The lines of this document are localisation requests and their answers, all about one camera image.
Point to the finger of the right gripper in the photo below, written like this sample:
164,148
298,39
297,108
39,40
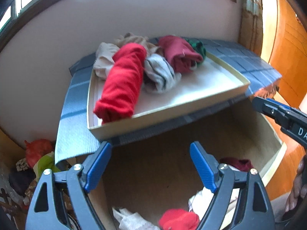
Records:
259,105
275,105

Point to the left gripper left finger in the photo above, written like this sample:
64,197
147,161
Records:
95,165

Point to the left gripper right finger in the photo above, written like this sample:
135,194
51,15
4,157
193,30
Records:
206,166

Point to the maroon underwear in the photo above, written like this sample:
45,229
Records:
241,164

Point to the light pink white underwear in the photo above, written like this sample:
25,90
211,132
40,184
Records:
200,202

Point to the cream dotted underwear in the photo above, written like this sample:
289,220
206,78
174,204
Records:
132,221

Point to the bright red sock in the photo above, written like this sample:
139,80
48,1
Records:
179,219

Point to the bright red garment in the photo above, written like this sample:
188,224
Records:
122,87

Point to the green underwear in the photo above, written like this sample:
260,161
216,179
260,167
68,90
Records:
198,47

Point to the grey white printed underwear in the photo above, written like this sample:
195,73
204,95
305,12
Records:
159,76

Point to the dark red garment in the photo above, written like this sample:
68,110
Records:
179,54

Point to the beige tan stockings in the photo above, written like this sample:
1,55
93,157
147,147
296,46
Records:
141,40

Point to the pale pink dotted garment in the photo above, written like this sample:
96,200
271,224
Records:
104,61

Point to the wooden drawer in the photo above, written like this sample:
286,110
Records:
156,174

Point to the person's right hand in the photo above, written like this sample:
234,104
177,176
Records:
298,189

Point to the shallow cream cardboard tray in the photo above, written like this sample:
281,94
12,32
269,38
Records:
214,81

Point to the beige lace curtain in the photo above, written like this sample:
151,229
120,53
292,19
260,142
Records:
251,29

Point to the colourful clothes pile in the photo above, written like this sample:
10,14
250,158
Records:
19,182

